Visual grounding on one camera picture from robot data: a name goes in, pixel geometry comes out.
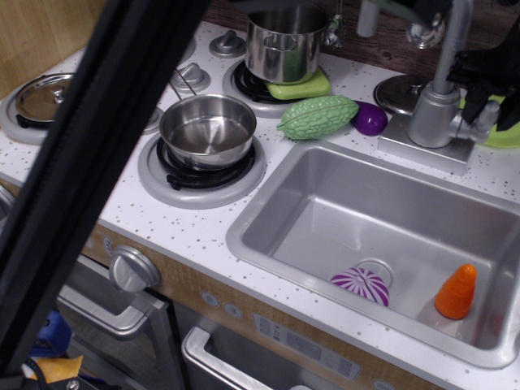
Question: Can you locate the lime green plate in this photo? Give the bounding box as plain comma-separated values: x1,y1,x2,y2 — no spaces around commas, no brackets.
458,93,520,149

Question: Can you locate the grey stove knob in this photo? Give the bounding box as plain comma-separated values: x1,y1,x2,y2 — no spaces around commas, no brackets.
142,106,163,135
170,63,211,94
209,30,246,59

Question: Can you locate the silver toy faucet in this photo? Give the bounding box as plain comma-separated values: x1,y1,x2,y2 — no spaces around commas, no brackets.
378,1,477,176

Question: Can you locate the silver faucet lever handle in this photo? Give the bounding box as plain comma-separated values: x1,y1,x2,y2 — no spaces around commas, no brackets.
470,100,501,143

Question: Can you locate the orange carrot toy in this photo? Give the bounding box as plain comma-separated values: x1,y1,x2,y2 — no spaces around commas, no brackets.
434,264,478,320

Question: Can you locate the black cable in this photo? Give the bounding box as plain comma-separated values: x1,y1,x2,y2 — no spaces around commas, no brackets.
24,356,50,390

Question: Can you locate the grey toy sink basin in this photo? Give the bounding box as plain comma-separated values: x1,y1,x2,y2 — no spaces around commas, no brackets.
227,141,519,369

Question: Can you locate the steel lid on burner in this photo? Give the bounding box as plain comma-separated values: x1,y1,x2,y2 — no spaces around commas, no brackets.
15,73,74,124

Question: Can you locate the grey stove knob left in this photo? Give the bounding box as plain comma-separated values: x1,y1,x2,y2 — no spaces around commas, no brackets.
142,106,163,135

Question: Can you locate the blue clamp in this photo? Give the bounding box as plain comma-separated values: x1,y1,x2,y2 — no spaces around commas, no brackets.
29,310,72,358

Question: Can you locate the yellow tape piece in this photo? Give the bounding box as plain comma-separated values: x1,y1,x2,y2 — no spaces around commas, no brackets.
36,355,83,384

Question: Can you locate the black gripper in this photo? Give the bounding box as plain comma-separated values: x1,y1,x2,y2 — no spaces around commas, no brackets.
447,28,519,132

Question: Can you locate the small steel saucepan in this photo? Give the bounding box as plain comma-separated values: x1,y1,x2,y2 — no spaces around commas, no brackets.
159,91,257,171

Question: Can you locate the front right stove burner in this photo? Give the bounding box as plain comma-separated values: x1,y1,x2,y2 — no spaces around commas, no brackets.
137,136,267,210

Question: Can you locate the purple eggplant toy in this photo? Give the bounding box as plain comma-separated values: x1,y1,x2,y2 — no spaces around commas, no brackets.
352,101,388,137

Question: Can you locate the hanging steel spoon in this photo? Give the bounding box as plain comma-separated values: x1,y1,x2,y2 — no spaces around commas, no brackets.
323,13,346,50

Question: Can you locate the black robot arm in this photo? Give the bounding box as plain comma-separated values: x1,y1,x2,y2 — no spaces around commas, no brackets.
1,1,519,389

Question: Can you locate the silver dishwasher door handle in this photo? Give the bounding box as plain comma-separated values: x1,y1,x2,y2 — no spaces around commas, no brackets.
180,326,310,390

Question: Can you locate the grey stove knob back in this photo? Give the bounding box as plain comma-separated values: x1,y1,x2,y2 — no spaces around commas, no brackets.
209,30,246,59

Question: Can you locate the front left stove burner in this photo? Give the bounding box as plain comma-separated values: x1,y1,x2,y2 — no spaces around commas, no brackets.
1,83,54,145

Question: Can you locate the green bitter melon toy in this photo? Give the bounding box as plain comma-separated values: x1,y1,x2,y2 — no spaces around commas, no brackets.
277,96,360,141

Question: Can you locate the back right stove burner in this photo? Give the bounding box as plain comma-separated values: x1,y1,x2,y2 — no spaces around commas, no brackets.
223,60,302,119

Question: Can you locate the stove burner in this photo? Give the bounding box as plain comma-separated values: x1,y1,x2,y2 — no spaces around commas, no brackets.
1,83,54,145
137,136,267,210
223,60,302,119

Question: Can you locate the tall steel stock pot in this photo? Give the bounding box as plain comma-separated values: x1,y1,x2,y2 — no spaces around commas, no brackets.
245,4,328,85

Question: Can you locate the silver oven dial knob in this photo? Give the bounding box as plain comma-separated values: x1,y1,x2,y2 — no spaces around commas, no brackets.
109,245,162,293

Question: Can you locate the steel lid near faucet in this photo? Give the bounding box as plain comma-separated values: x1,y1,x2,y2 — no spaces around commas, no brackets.
373,75,429,115

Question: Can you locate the silver oven door handle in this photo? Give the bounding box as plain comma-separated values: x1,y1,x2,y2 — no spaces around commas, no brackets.
58,284,170,341

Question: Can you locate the hanging clear ladle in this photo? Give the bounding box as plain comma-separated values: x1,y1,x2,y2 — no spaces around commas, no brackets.
405,19,445,50

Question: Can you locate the purple white striped toy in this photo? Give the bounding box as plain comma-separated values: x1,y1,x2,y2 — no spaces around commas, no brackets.
330,267,390,307

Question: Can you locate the grey stove knob middle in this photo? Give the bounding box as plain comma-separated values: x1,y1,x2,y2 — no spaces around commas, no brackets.
170,63,211,94

